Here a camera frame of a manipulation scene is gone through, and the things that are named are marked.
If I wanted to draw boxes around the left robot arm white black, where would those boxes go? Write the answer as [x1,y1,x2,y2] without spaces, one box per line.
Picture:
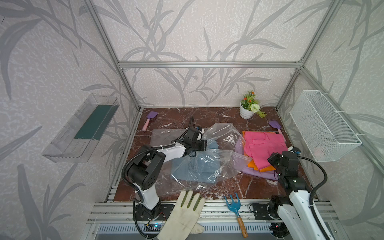
[121,140,207,211]

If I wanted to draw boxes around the purple spatula right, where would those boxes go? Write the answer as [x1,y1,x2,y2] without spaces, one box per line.
[268,121,283,135]

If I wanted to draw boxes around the purple spatula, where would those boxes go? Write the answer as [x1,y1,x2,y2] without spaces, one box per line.
[142,111,158,132]
[268,121,283,135]

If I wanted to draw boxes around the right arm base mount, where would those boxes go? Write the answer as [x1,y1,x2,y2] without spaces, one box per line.
[249,196,291,221]

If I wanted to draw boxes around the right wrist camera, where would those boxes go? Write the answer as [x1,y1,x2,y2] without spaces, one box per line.
[288,146,302,156]

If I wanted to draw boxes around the grey-blue garment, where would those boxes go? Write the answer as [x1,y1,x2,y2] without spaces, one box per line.
[171,141,222,184]

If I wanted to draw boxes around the clear plastic vacuum bag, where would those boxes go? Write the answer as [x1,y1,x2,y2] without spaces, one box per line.
[155,123,252,197]

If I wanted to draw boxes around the lilac trousers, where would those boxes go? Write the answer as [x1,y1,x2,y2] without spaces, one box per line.
[234,139,278,181]

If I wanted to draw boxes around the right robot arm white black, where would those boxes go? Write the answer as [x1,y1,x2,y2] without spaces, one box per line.
[268,147,334,240]

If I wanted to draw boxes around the white pot artificial plant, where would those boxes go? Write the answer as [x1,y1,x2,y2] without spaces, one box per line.
[240,91,267,120]

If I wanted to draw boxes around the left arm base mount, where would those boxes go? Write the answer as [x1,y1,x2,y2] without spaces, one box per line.
[134,204,175,221]

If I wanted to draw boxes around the pink garment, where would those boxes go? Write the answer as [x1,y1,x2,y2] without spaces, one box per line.
[244,131,288,170]

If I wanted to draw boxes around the white wire mesh basket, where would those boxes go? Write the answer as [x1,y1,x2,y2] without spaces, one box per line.
[290,90,362,162]

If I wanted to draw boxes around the white gardening glove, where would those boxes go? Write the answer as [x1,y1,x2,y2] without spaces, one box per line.
[157,191,206,240]

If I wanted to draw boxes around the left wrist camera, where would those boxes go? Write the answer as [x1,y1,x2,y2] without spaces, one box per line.
[186,127,204,142]

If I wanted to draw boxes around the purple spatula left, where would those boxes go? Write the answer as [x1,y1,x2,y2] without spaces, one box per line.
[142,111,158,132]

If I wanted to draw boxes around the orange trousers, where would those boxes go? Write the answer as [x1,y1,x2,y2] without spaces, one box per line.
[242,131,276,173]

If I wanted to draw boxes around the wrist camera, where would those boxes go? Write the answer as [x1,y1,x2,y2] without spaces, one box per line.
[288,146,302,156]
[186,127,204,142]

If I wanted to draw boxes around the blue hand rake wooden handle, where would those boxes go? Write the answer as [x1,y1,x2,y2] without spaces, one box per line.
[225,193,249,238]

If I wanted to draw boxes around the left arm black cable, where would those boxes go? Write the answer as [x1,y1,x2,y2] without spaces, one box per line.
[120,115,196,239]

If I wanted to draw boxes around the clear plastic wall shelf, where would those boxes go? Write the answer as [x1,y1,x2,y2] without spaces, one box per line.
[42,94,120,163]

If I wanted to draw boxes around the aluminium frame rail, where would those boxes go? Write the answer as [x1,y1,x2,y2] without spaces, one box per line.
[118,61,301,69]

